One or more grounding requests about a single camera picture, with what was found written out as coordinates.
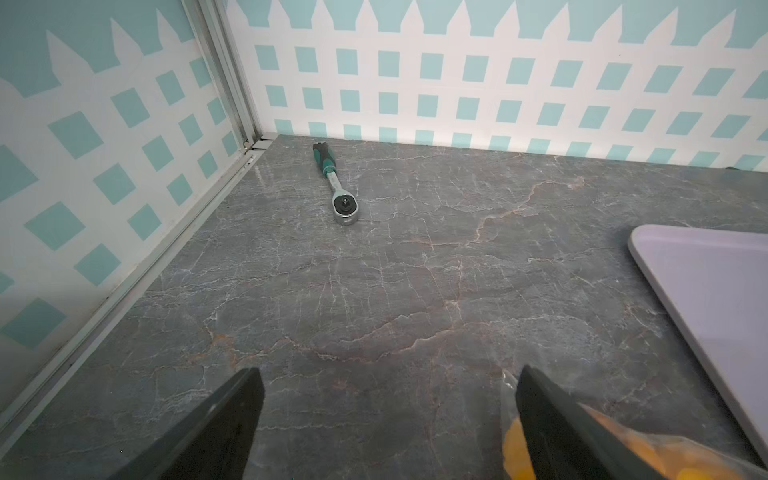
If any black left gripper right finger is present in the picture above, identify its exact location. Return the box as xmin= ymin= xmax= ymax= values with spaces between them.
xmin=515 ymin=365 xmax=663 ymax=479

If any lavender plastic tray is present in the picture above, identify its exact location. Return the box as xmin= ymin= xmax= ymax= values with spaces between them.
xmin=628 ymin=224 xmax=767 ymax=459

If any ziploc bag of orange cookies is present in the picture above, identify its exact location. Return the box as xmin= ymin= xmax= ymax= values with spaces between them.
xmin=500 ymin=366 xmax=767 ymax=479

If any green handled ratchet wrench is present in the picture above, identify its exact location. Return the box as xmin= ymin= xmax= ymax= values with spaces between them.
xmin=312 ymin=142 xmax=359 ymax=226

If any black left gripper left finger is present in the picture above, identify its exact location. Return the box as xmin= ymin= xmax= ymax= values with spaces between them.
xmin=111 ymin=368 xmax=265 ymax=479

